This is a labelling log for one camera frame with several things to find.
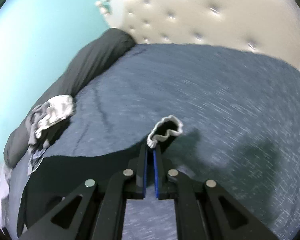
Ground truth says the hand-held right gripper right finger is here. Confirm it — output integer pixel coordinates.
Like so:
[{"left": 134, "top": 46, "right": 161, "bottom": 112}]
[{"left": 153, "top": 145, "right": 278, "bottom": 240}]

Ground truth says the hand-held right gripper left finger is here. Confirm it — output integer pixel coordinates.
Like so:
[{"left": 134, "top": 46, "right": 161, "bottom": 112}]
[{"left": 20, "top": 144, "right": 148, "bottom": 240}]

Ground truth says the black sweater with white trim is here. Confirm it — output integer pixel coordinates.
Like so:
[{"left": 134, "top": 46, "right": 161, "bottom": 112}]
[{"left": 16, "top": 115, "right": 184, "bottom": 238}]

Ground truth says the bed with blue sheet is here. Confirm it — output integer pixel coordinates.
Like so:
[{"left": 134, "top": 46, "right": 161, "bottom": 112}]
[{"left": 7, "top": 42, "right": 300, "bottom": 240}]

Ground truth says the black garment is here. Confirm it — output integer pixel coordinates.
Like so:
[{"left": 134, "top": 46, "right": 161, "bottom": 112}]
[{"left": 36, "top": 119, "right": 71, "bottom": 152}]

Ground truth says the light blue striped cloth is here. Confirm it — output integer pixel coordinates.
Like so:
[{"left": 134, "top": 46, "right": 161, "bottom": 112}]
[{"left": 27, "top": 146, "right": 47, "bottom": 176}]

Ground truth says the white garment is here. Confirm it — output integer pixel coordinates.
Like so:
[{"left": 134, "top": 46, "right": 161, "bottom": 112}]
[{"left": 36, "top": 94, "right": 75, "bottom": 140}]

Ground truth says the dark grey long pillow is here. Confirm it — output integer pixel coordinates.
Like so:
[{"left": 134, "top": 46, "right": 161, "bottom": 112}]
[{"left": 4, "top": 28, "right": 137, "bottom": 168}]

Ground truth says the light grey blanket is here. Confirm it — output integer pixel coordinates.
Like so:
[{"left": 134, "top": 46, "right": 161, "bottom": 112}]
[{"left": 0, "top": 164, "right": 15, "bottom": 229}]

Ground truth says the cream tufted headboard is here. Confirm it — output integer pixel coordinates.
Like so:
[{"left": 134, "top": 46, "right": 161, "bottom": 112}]
[{"left": 120, "top": 0, "right": 300, "bottom": 77}]

